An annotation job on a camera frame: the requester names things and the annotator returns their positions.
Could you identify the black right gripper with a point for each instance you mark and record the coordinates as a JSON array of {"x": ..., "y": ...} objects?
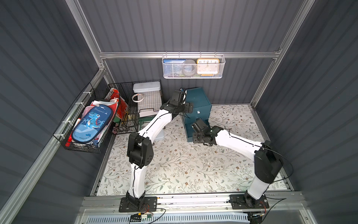
[{"x": 199, "y": 127}]

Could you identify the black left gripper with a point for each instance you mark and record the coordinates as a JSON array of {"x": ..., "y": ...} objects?
[{"x": 178, "y": 98}]

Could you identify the teal drawer cabinet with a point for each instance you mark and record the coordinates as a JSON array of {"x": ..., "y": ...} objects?
[{"x": 201, "y": 110}]

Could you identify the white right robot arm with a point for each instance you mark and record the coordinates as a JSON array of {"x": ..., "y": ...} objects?
[{"x": 267, "y": 161}]

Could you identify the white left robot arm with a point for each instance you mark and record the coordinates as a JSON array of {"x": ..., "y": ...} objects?
[{"x": 140, "y": 144}]

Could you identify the light blue flat case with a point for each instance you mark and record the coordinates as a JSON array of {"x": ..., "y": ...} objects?
[{"x": 160, "y": 135}]

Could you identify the blue book in basket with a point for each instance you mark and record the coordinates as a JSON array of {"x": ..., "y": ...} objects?
[{"x": 172, "y": 67}]

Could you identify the grey tape roll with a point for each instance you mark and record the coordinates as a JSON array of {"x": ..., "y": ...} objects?
[{"x": 189, "y": 68}]

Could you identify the grey plastic box lid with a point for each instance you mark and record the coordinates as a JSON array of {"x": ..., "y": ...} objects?
[{"x": 146, "y": 87}]

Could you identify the yellow alarm clock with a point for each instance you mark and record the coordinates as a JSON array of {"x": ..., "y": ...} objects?
[{"x": 208, "y": 66}]

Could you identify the red patterned bag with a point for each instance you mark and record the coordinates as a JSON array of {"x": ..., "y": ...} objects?
[{"x": 114, "y": 96}]

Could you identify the blue dinosaur pencil case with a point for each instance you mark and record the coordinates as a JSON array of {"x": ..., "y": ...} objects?
[{"x": 92, "y": 124}]

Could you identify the black wire floor crate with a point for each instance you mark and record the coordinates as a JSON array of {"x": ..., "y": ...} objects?
[{"x": 141, "y": 107}]

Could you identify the white wire wall basket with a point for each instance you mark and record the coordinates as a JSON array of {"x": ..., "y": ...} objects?
[{"x": 195, "y": 57}]

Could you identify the black wire side basket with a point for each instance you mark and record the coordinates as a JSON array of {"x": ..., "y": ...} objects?
[{"x": 93, "y": 97}]

